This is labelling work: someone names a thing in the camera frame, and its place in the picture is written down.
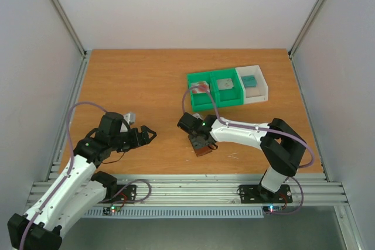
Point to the teal card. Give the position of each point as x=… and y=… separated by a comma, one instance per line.
x=249, y=81

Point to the left aluminium upright profile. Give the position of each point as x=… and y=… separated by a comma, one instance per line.
x=69, y=27

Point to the controller board with leds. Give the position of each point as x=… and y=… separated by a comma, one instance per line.
x=273, y=209
x=111, y=210

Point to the right controller board with leds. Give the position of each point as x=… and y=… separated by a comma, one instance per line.
x=273, y=209

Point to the right aluminium upright profile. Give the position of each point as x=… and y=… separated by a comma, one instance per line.
x=316, y=8

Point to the aluminium front rail frame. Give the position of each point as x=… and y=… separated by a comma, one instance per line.
x=313, y=189

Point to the blue slotted cable duct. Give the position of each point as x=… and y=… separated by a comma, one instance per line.
x=137, y=213

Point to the green double bin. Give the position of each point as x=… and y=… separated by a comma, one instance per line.
x=224, y=98

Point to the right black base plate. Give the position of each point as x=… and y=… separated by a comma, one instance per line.
x=249, y=193

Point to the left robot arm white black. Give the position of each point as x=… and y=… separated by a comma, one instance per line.
x=80, y=185

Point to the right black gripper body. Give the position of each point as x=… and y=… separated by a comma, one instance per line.
x=198, y=140

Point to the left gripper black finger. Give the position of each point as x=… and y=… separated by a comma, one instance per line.
x=147, y=134
x=145, y=140

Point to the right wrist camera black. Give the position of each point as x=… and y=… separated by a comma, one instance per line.
x=189, y=123

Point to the grey card in bin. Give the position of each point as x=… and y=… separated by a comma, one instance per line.
x=224, y=84

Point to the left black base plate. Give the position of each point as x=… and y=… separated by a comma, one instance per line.
x=123, y=193

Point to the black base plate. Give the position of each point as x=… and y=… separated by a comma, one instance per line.
x=123, y=193
x=249, y=193

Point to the left controller board with leds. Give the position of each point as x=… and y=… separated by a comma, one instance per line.
x=111, y=210

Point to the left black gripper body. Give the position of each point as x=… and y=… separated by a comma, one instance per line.
x=133, y=142

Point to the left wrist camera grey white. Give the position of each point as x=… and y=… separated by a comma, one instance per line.
x=130, y=119

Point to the aluminium upright profile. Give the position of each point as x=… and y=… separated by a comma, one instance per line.
x=316, y=8
x=69, y=27

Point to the brown leather card holder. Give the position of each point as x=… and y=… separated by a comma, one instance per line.
x=201, y=150

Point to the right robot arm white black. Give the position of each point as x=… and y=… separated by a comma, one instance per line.
x=280, y=144

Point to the white bin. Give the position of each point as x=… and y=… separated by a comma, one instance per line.
x=260, y=92

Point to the red white card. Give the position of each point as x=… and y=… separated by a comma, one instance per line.
x=200, y=87

